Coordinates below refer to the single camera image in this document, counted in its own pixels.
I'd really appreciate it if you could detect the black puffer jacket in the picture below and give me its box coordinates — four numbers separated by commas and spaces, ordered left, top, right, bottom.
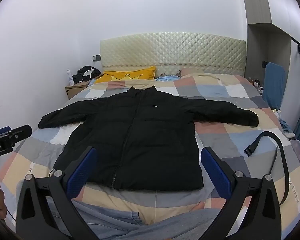
38, 87, 259, 191

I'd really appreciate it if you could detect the plaid patchwork duvet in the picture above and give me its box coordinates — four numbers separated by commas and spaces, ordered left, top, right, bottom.
0, 74, 300, 237

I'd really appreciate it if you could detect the wooden nightstand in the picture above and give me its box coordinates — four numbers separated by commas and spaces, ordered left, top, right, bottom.
65, 74, 102, 100

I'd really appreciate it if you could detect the white spray bottle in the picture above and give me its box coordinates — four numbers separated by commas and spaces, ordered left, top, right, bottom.
67, 69, 75, 86

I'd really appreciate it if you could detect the black bag on nightstand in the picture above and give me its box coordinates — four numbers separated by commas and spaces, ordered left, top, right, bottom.
72, 66, 101, 84

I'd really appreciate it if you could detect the blue fabric chair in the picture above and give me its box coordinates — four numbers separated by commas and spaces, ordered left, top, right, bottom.
262, 62, 286, 110

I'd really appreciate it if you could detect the yellow crown pillow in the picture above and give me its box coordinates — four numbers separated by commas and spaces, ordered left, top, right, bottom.
94, 66, 157, 83

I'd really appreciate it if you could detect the light blue pillow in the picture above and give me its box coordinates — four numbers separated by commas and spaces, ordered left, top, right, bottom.
155, 75, 180, 82

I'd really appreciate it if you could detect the cream quilted headboard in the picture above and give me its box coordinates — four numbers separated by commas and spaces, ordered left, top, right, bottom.
100, 32, 247, 76

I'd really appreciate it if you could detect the grey wardrobe cabinet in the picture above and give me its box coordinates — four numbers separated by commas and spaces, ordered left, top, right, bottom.
239, 0, 300, 81

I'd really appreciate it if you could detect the black strap belt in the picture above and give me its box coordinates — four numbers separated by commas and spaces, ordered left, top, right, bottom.
243, 130, 290, 207

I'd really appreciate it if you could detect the wall power outlet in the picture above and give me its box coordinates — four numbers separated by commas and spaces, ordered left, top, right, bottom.
93, 55, 101, 62

